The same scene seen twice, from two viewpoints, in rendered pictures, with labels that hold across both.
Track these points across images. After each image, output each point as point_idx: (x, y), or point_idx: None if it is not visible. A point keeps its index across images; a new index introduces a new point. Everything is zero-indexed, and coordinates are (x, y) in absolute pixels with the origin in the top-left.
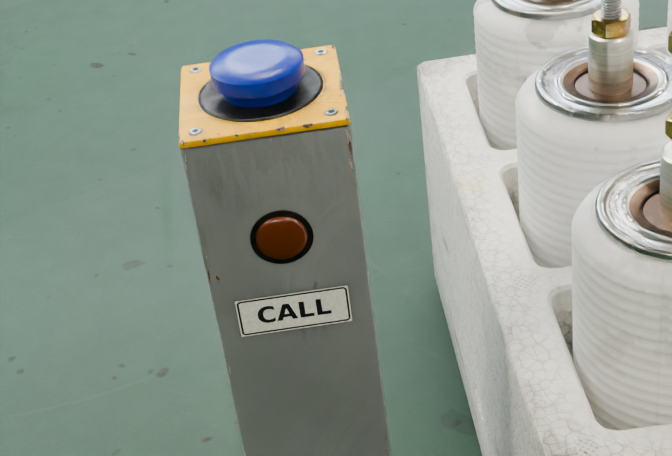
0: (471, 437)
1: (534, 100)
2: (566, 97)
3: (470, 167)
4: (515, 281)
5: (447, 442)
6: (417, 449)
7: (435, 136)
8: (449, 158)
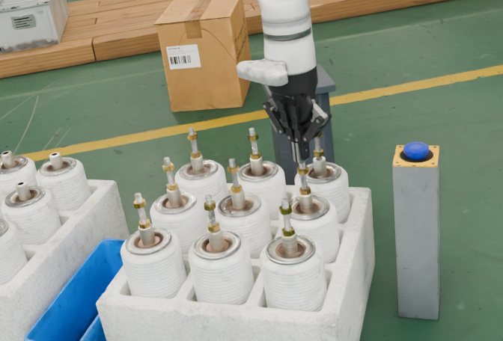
0: (361, 338)
1: (331, 208)
2: (322, 203)
3: (343, 265)
4: (352, 226)
5: (370, 339)
6: (382, 339)
7: (345, 297)
8: (349, 271)
